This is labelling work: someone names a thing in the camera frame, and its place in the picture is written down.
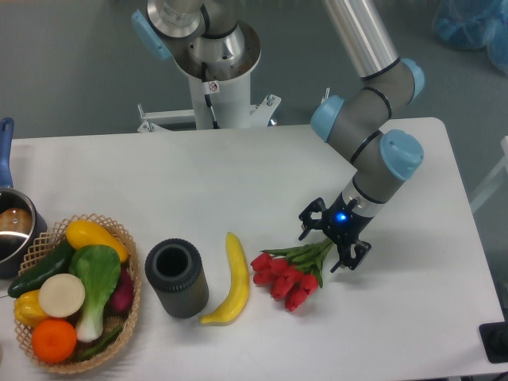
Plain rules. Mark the green cucumber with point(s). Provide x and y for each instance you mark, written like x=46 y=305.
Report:
x=54 y=263

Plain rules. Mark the dark grey ribbed vase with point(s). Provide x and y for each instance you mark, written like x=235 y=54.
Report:
x=174 y=270

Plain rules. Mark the woven wicker basket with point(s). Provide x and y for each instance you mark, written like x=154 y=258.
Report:
x=42 y=246

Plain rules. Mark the black device at edge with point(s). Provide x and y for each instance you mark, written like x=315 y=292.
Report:
x=494 y=338

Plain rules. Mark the yellow squash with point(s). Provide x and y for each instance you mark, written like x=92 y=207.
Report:
x=83 y=233

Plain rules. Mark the green chili pepper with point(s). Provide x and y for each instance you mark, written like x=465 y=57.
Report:
x=100 y=346

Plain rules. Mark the red tulip bouquet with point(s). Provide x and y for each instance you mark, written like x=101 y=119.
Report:
x=292 y=274

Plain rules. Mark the yellow plastic banana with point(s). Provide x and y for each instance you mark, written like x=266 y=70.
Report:
x=235 y=301

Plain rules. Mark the green bok choy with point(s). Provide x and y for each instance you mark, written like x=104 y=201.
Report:
x=98 y=267

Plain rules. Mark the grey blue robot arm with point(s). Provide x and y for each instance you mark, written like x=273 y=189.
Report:
x=383 y=161

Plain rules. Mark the round cream bun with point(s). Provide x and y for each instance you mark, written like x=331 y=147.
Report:
x=61 y=295

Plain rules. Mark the blue handled saucepan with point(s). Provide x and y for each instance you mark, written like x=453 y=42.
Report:
x=21 y=223

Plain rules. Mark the orange fruit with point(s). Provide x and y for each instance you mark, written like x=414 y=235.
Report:
x=54 y=340

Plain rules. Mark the blue plastic bag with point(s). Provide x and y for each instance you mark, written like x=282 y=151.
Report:
x=474 y=25

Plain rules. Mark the yellow bell pepper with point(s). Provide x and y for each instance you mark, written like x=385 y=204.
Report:
x=27 y=309

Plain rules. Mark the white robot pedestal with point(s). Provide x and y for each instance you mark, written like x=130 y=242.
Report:
x=219 y=77

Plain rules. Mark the purple sweet potato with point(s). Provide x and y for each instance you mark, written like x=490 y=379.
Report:
x=122 y=297

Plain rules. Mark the white frame at right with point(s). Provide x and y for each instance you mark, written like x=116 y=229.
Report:
x=491 y=182

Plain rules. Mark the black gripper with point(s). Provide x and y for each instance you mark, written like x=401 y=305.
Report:
x=342 y=224

